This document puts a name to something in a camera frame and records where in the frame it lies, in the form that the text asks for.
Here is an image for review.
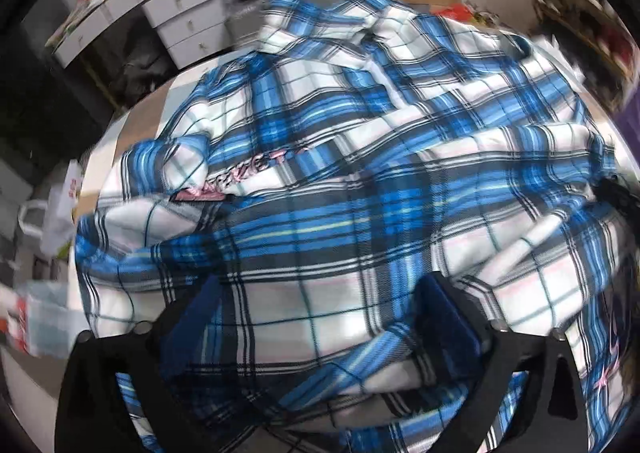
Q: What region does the purple cloth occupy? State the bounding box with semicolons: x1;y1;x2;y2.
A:
616;88;640;147

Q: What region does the checkered brown blue bedsheet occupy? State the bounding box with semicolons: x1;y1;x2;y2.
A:
76;46;250;217

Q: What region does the wooden shoe rack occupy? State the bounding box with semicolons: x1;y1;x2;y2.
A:
533;0;639;114

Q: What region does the white drawer cabinet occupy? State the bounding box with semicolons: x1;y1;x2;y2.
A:
53;0;232;69

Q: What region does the blue white plaid shirt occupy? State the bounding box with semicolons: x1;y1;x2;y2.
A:
75;0;639;452

